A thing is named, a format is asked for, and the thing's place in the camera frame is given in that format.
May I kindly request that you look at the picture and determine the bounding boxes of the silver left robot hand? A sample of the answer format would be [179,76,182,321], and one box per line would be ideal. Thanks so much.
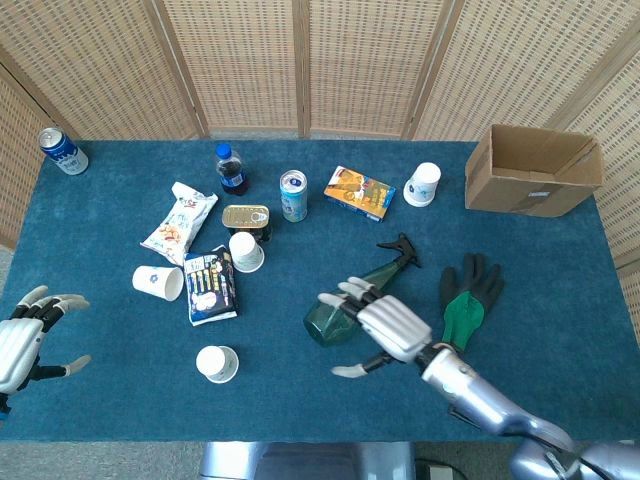
[0,284,93,396]

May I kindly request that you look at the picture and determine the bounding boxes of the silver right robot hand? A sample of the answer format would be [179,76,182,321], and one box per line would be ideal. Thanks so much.
[318,276,434,379]

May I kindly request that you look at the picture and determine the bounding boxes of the green spray bottle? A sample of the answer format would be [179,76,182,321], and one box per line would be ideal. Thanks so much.
[303,232,423,347]

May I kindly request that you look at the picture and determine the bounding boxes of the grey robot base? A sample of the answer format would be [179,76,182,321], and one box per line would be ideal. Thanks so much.
[199,441,416,480]

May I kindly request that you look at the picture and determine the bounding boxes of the cola bottle with blue cap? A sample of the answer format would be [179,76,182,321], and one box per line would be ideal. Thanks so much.
[214,143,251,197]

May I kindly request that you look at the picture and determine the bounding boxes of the black and green work glove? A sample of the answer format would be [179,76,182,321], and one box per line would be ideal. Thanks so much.
[438,252,505,351]

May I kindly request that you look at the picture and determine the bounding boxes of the blue carpet table cover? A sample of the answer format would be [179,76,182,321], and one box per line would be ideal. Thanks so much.
[0,139,640,444]

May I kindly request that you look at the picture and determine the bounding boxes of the orange and blue carton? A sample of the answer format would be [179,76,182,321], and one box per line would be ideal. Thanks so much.
[323,165,397,223]

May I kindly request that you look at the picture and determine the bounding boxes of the paper cup with blue flower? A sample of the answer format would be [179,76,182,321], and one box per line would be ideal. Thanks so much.
[402,161,443,208]

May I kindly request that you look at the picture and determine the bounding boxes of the paper cup with purple flower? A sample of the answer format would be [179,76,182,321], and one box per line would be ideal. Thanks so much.
[131,264,186,303]

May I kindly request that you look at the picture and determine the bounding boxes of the tall light blue can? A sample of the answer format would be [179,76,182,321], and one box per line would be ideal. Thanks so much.
[278,169,309,224]

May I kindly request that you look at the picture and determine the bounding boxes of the paper cup with green leaves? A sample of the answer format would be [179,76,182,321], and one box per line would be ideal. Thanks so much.
[228,231,266,274]

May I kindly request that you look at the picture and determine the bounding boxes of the open cardboard box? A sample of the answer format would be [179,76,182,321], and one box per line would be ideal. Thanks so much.
[464,123,606,219]

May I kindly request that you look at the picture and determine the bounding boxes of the paper cup with green flower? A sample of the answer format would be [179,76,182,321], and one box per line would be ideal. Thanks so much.
[195,345,240,385]

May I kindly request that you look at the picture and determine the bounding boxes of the black tin with gold lid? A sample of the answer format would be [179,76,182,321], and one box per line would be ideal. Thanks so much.
[221,203,274,245]

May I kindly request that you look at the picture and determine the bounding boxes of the dark blue snack pack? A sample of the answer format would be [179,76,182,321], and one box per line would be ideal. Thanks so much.
[183,244,239,328]

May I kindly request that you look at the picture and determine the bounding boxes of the blue and white drink can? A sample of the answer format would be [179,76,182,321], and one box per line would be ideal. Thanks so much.
[38,126,90,177]

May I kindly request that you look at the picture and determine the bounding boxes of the white snack bag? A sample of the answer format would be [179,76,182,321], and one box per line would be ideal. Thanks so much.
[139,181,220,267]

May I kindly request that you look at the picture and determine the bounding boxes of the woven bamboo folding screen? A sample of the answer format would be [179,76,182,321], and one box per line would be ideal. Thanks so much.
[0,0,640,271]

